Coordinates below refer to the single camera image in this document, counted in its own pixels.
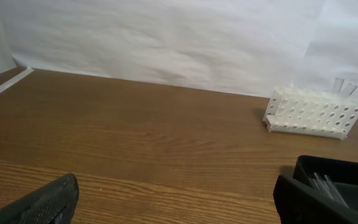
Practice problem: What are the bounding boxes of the clear test tube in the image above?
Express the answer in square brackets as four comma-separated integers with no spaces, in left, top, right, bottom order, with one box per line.
[332,77,346,95]
[308,172,336,200]
[340,82,358,98]
[320,174,350,208]

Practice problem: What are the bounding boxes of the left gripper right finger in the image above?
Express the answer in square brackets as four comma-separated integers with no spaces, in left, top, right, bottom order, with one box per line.
[273,174,358,224]

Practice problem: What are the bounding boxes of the white test tube rack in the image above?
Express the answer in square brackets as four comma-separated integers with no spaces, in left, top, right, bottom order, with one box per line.
[262,85,358,141]

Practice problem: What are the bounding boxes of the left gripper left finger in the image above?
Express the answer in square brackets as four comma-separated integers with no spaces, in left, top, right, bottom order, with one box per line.
[0,172,80,224]

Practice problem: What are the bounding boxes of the black tray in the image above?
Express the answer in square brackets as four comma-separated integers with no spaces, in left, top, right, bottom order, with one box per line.
[291,154,358,219]

